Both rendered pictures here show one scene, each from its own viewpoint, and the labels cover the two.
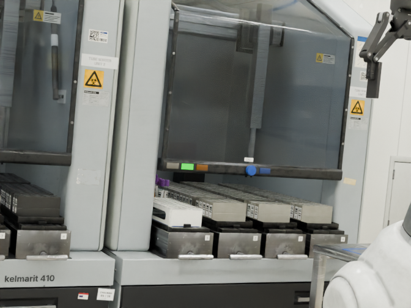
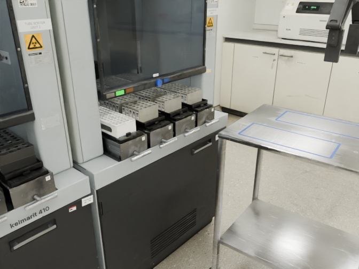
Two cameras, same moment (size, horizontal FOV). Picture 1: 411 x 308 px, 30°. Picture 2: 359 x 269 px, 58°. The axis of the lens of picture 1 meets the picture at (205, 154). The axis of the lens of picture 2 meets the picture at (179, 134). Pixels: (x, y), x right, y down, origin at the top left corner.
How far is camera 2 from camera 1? 99 cm
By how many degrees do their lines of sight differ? 29
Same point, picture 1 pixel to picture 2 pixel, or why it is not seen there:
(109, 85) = (48, 44)
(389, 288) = not seen: outside the picture
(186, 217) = (126, 128)
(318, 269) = (223, 148)
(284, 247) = (185, 126)
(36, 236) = (26, 187)
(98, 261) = (77, 182)
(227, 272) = (157, 153)
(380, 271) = not seen: outside the picture
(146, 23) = not seen: outside the picture
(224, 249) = (153, 141)
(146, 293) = (112, 187)
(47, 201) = (23, 152)
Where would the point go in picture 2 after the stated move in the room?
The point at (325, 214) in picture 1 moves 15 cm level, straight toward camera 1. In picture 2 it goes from (198, 95) to (207, 104)
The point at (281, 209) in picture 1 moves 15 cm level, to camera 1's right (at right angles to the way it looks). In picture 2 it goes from (177, 101) to (206, 97)
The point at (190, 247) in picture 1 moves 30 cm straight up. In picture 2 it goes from (134, 148) to (129, 72)
